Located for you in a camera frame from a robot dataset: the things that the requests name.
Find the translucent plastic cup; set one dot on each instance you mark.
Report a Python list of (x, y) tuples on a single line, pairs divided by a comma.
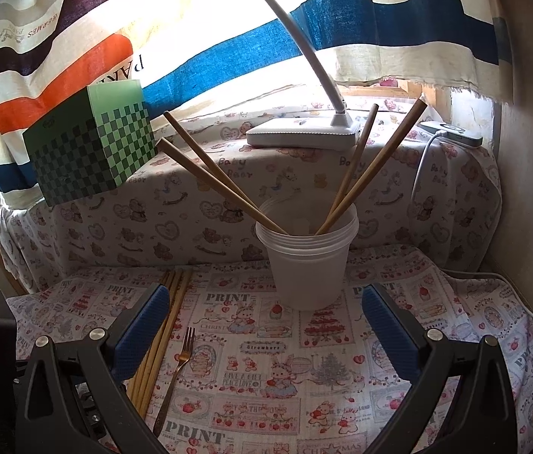
[(304, 269)]

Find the white power strip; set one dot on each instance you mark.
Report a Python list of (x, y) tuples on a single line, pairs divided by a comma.
[(451, 133)]

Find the bamboo chopstick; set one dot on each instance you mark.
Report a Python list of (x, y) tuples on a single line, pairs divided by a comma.
[(168, 340), (175, 293), (355, 161), (210, 159), (172, 280), (376, 161), (166, 276), (224, 188)]

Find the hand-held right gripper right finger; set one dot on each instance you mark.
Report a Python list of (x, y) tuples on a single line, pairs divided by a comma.
[(387, 331)]

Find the white desk lamp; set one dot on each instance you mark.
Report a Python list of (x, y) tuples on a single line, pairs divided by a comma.
[(295, 135)]

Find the green checkered box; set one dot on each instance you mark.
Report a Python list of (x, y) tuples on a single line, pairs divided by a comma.
[(77, 161)]

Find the pale bear print cloth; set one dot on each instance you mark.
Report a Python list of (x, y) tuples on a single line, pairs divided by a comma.
[(153, 227)]

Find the gold metal fork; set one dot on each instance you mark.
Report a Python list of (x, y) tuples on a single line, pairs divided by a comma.
[(179, 369)]

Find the striped printed curtain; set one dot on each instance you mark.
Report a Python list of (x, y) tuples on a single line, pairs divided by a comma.
[(389, 23)]

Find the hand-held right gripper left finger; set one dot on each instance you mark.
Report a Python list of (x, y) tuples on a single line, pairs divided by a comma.
[(143, 331)]

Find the strawberry print tablecloth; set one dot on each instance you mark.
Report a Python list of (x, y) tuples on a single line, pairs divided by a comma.
[(271, 388)]

